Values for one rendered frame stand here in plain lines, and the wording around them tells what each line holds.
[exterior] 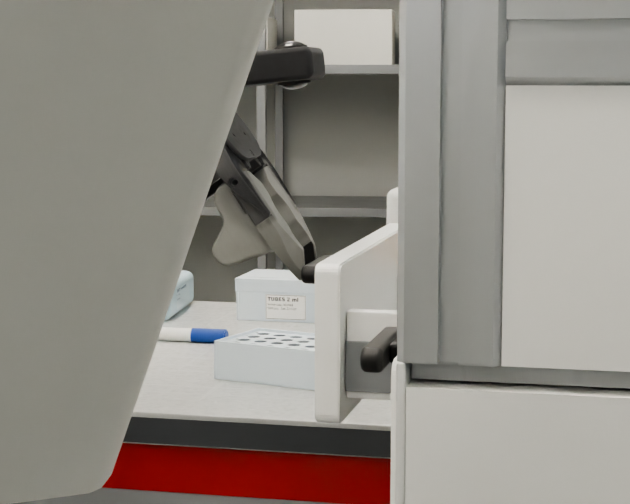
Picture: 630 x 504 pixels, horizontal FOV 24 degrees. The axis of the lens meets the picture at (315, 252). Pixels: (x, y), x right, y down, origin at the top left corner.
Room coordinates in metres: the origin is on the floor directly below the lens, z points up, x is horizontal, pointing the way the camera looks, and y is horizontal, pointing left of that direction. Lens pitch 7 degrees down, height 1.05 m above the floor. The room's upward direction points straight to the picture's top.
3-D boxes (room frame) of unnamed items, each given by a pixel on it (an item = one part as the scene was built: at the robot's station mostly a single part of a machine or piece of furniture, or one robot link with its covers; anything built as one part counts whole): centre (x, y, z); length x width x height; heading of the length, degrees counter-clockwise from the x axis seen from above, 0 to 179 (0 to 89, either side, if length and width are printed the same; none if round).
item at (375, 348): (0.78, -0.05, 0.91); 0.07 x 0.04 x 0.01; 167
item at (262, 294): (1.77, 0.02, 0.79); 0.13 x 0.09 x 0.05; 76
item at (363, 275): (1.11, -0.04, 0.87); 0.29 x 0.02 x 0.11; 167
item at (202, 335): (1.60, 0.16, 0.77); 0.14 x 0.02 x 0.02; 77
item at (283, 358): (1.40, 0.02, 0.78); 0.12 x 0.08 x 0.04; 61
